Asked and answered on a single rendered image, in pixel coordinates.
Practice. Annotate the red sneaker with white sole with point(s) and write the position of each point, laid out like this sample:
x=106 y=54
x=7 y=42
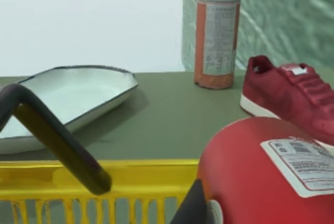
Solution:
x=276 y=96

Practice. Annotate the white dish with dark rim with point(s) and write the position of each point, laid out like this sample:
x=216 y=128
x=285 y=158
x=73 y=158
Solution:
x=78 y=91

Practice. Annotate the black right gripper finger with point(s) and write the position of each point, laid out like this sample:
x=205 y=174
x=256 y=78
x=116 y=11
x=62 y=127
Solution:
x=195 y=203

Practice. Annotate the orange and white spray can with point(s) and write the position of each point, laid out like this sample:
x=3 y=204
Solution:
x=216 y=38

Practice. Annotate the red bottle with label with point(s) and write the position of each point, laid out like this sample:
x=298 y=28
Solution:
x=242 y=171

